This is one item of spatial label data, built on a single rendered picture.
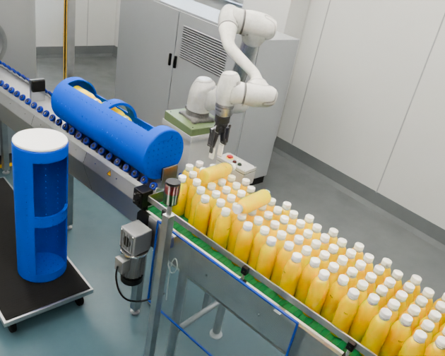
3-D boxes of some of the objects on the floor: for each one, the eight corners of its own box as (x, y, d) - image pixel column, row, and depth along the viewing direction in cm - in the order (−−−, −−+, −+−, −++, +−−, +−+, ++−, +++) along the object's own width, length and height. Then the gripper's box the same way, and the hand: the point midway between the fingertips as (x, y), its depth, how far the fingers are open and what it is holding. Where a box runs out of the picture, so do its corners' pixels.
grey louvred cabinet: (148, 106, 601) (160, -12, 534) (264, 182, 471) (299, 39, 403) (111, 110, 567) (119, -15, 499) (225, 193, 436) (256, 39, 368)
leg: (69, 224, 354) (70, 152, 324) (73, 228, 351) (75, 155, 321) (62, 227, 350) (63, 153, 320) (66, 231, 347) (68, 157, 317)
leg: (7, 170, 406) (3, 103, 376) (10, 173, 403) (7, 106, 373) (1, 172, 402) (-4, 104, 372) (4, 175, 399) (0, 107, 369)
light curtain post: (68, 189, 396) (71, -22, 316) (71, 193, 393) (75, -21, 313) (61, 191, 391) (63, -23, 312) (65, 195, 388) (68, -21, 308)
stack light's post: (145, 381, 246) (169, 210, 195) (150, 387, 244) (175, 215, 193) (139, 386, 244) (162, 213, 192) (144, 391, 241) (168, 218, 190)
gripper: (229, 109, 232) (222, 150, 243) (204, 114, 219) (197, 158, 229) (241, 114, 228) (232, 156, 239) (215, 120, 215) (208, 164, 225)
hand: (215, 152), depth 233 cm, fingers open, 6 cm apart
